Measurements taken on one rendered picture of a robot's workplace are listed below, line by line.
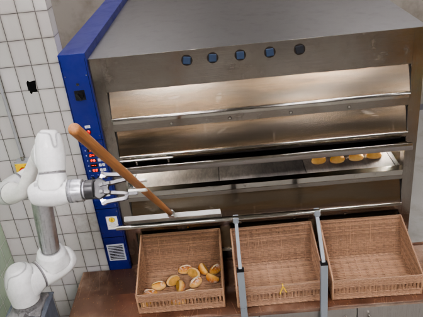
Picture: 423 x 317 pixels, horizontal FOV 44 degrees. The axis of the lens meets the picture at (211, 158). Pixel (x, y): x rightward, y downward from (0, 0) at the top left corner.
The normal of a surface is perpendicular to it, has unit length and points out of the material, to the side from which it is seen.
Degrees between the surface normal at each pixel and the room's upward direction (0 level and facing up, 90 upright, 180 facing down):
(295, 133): 70
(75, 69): 90
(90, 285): 0
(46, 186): 57
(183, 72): 90
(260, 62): 90
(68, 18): 90
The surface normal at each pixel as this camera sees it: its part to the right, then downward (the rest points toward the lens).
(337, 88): -0.03, 0.14
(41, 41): 0.00, 0.47
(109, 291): -0.10, -0.88
